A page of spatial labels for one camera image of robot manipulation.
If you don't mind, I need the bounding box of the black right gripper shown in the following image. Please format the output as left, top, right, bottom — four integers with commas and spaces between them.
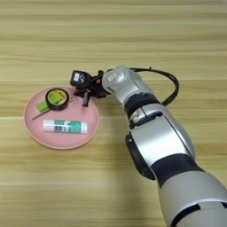
73, 69, 112, 108

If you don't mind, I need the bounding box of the black tape roll yellow core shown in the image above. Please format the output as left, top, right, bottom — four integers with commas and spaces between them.
44, 87, 71, 112

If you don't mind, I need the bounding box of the white green glue stick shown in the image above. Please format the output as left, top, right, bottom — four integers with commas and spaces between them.
43, 119, 89, 135

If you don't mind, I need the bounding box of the pink round plate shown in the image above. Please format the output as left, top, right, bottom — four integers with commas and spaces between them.
23, 85, 100, 151

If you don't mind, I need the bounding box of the small black box white label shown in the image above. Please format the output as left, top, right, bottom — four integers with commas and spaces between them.
69, 69, 88, 90

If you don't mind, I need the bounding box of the green eraser block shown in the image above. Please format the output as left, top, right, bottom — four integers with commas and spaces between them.
35, 90, 65, 114

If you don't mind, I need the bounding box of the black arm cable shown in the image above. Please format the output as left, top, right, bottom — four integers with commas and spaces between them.
129, 67, 181, 107

